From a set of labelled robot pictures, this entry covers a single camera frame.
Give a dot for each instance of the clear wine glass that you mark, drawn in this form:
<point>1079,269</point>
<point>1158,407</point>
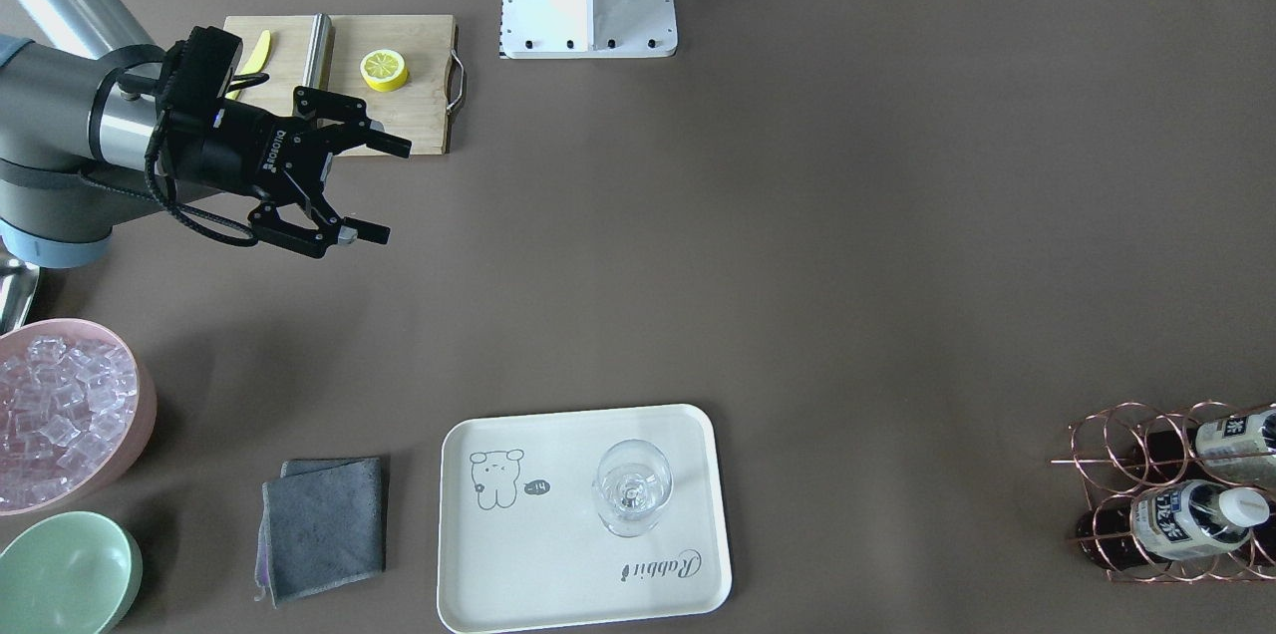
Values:
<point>632,485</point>

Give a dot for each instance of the pink bowl of ice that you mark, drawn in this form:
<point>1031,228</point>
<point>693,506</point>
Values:
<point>78,410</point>

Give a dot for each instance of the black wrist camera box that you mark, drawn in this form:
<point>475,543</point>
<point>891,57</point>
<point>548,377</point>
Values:
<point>196,72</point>

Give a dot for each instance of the yellow plastic knife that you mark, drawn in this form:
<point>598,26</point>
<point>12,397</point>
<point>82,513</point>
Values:
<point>251,73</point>

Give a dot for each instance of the green empty bowl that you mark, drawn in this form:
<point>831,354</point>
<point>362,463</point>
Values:
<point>77,572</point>

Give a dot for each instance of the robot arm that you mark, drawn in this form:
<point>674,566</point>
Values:
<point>102,126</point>

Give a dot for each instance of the grey folded cloth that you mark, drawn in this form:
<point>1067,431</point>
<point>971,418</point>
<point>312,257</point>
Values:
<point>323,525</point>

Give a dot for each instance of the tea bottle white cap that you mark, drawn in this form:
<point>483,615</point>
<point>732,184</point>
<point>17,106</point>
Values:
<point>1178,522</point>

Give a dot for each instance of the wooden cutting board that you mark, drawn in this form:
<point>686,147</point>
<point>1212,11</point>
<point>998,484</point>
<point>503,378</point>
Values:
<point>420,111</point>

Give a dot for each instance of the copper wire bottle basket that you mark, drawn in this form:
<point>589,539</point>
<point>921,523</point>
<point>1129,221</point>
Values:
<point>1101,450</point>

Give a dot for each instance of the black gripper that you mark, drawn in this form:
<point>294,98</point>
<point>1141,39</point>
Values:
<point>242,152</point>

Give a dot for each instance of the yellow lemon half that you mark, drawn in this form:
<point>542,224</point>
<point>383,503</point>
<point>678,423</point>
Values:
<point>384,70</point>

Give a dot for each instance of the metal ice scoop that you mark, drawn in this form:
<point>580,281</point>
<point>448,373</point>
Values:
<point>19,287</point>

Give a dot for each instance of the cream serving tray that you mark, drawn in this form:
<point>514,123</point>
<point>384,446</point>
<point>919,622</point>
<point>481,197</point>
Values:
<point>523,536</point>

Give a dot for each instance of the metal muddler bar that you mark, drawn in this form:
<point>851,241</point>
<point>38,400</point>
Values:
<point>315,68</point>

